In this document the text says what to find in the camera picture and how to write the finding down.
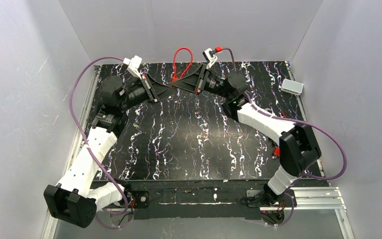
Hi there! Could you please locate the purple cable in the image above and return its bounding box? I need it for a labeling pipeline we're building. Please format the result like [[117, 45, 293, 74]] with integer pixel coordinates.
[[215, 46, 348, 227], [69, 56, 136, 230]]

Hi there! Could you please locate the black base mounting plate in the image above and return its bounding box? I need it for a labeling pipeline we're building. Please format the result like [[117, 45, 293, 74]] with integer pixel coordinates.
[[125, 180, 297, 221]]

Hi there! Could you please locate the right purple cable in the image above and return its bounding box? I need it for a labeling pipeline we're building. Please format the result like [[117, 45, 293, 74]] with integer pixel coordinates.
[[215, 46, 348, 227]]

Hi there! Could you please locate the white small box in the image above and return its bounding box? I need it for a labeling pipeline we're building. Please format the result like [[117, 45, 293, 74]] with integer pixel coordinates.
[[281, 79, 304, 96]]

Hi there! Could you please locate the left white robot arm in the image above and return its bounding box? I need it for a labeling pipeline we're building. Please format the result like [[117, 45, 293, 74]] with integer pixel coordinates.
[[44, 74, 175, 228]]

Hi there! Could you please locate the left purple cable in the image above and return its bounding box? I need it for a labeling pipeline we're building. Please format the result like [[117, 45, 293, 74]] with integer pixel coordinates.
[[69, 56, 136, 230]]

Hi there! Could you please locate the red cable lock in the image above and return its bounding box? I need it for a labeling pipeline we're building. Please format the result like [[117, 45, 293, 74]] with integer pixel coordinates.
[[171, 47, 194, 87]]

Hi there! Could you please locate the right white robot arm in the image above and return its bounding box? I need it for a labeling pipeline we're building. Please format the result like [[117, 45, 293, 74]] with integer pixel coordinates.
[[172, 65, 322, 206]]

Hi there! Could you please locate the aluminium frame rail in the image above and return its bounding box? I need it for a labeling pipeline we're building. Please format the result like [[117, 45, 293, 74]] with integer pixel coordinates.
[[41, 65, 101, 239]]

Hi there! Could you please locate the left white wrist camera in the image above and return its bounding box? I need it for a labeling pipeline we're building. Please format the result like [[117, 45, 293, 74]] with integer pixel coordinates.
[[123, 55, 142, 79]]

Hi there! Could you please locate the red key tag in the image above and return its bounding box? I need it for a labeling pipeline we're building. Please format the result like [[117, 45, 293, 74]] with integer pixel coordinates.
[[272, 147, 280, 159]]

